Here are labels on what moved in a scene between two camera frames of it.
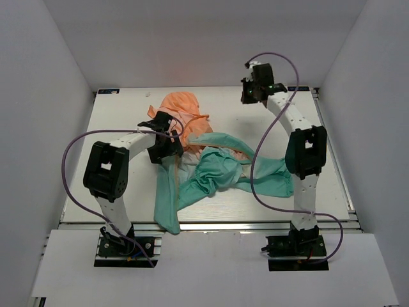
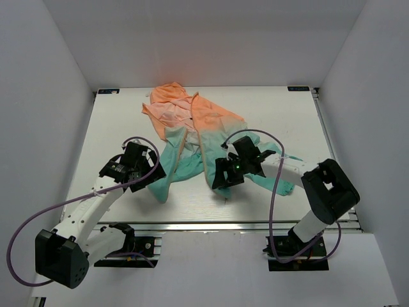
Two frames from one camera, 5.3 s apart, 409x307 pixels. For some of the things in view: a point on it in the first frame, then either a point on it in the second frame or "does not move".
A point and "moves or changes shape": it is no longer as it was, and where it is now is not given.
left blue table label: (108, 91) does not move
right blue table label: (299, 88) does not move
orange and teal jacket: (209, 162) moves or changes shape
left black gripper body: (167, 148) -> (142, 169)
